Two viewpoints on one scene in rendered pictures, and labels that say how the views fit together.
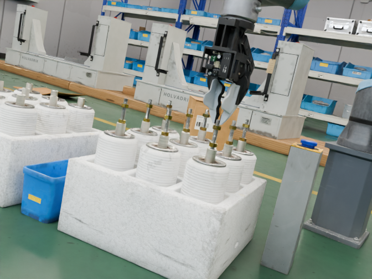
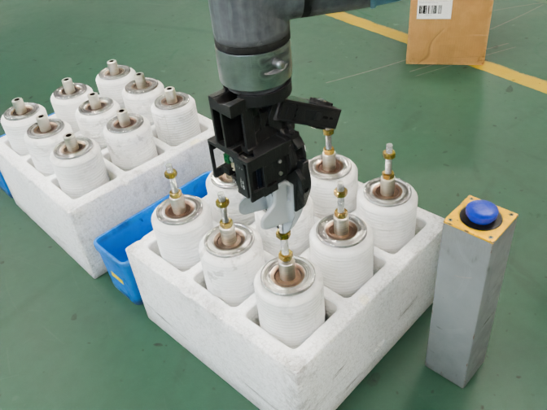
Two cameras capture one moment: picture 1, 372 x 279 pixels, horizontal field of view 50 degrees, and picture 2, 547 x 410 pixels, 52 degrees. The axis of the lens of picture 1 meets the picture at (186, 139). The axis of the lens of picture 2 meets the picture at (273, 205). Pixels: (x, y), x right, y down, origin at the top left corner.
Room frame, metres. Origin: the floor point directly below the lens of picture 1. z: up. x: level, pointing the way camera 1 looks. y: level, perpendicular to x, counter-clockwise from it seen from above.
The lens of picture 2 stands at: (0.34, -0.28, 0.81)
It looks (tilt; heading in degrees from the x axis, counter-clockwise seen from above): 38 degrees down; 25
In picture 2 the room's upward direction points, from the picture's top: 6 degrees counter-clockwise
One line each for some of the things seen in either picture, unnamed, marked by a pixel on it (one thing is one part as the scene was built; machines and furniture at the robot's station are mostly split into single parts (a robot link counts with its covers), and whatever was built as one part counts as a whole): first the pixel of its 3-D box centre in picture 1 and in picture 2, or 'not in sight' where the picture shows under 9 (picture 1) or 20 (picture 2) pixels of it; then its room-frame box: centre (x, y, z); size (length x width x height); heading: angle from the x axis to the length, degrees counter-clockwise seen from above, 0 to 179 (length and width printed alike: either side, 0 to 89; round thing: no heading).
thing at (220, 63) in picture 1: (229, 51); (257, 133); (0.83, -0.05, 0.49); 0.09 x 0.08 x 0.12; 152
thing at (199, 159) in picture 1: (209, 161); (287, 275); (0.85, -0.06, 0.25); 0.08 x 0.08 x 0.01
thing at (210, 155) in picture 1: (210, 156); (286, 268); (0.85, -0.06, 0.26); 0.02 x 0.02 x 0.03
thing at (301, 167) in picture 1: (291, 208); (466, 299); (0.96, -0.29, 0.16); 0.07 x 0.07 x 0.31; 67
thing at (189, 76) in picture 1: (190, 76); not in sight; (6.89, 0.15, 0.36); 0.50 x 0.38 x 0.21; 148
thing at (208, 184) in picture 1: (200, 201); (292, 319); (0.85, -0.06, 0.16); 0.10 x 0.10 x 0.18
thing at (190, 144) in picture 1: (183, 143); not in sight; (1.00, 0.00, 0.25); 0.08 x 0.08 x 0.01
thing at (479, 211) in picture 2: (308, 144); (481, 214); (0.96, -0.29, 0.32); 0.04 x 0.04 x 0.02
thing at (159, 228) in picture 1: (170, 202); (290, 272); (1.00, 0.00, 0.09); 0.39 x 0.39 x 0.18; 67
